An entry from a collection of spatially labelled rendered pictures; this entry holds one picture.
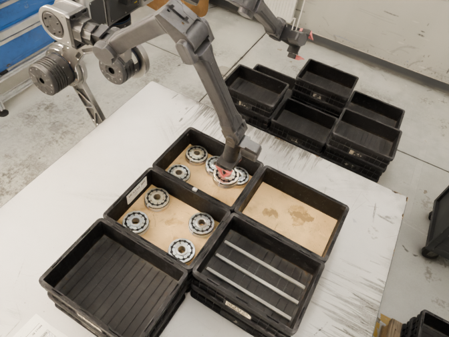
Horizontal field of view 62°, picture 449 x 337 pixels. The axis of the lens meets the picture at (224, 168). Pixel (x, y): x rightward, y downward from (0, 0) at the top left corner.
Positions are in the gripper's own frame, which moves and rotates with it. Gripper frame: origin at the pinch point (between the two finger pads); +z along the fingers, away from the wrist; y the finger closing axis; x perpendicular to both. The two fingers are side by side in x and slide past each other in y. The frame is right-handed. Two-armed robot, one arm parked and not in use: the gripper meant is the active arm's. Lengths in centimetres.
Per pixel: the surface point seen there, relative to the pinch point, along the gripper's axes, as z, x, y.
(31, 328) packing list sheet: 34, 31, -77
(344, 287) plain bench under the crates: 29, -64, -1
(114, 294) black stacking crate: 21, 11, -56
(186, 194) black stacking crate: 14.1, 10.7, -9.5
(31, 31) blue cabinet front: 65, 201, 78
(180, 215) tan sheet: 20.3, 9.2, -16.0
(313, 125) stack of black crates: 64, -16, 124
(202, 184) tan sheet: 20.3, 9.9, 2.7
